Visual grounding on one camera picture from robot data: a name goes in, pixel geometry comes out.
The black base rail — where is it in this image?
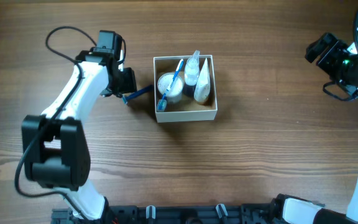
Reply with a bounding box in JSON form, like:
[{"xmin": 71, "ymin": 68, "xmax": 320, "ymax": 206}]
[{"xmin": 50, "ymin": 203, "xmax": 279, "ymax": 224}]

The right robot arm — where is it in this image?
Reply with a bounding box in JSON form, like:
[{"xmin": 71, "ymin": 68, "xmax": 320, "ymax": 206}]
[{"xmin": 270, "ymin": 27, "xmax": 358, "ymax": 223}]

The clear cap dark bottle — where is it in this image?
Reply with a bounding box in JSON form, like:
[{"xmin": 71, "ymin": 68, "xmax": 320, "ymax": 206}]
[{"xmin": 183, "ymin": 50, "xmax": 200, "ymax": 97}]

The blue white toothbrush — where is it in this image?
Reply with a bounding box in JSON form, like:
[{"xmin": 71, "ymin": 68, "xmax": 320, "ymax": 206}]
[{"xmin": 157, "ymin": 59, "xmax": 184, "ymax": 112}]

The left black cable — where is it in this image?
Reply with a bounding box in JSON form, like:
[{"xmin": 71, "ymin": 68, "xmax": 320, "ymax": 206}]
[{"xmin": 13, "ymin": 26, "xmax": 98, "ymax": 218}]

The open cardboard box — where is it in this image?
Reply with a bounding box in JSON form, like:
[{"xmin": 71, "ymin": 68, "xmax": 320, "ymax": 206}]
[{"xmin": 154, "ymin": 55, "xmax": 218, "ymax": 123}]

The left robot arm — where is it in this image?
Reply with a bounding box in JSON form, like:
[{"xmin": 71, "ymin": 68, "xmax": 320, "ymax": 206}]
[{"xmin": 14, "ymin": 30, "xmax": 137, "ymax": 223}]

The blue disposable razor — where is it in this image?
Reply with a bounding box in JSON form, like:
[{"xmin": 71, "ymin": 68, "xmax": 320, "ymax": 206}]
[{"xmin": 122, "ymin": 85, "xmax": 154, "ymax": 105}]

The white squeeze tube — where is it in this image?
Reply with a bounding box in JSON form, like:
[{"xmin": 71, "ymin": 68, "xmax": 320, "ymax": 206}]
[{"xmin": 194, "ymin": 59, "xmax": 211, "ymax": 105}]

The white lidded jar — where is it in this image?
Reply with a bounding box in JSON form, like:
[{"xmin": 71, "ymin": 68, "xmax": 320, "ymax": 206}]
[{"xmin": 157, "ymin": 72, "xmax": 184, "ymax": 104}]

